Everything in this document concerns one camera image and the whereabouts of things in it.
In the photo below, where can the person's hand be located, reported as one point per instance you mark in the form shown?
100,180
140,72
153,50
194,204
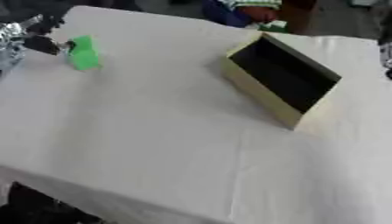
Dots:
259,14

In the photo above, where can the green block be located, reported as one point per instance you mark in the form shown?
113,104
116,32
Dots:
84,54

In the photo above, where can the green and white object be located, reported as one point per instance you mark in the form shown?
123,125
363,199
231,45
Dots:
273,26

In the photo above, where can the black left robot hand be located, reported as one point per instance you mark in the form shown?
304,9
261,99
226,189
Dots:
43,43

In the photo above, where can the tan cardboard box black inside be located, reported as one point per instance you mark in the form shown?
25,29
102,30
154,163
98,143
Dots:
286,73

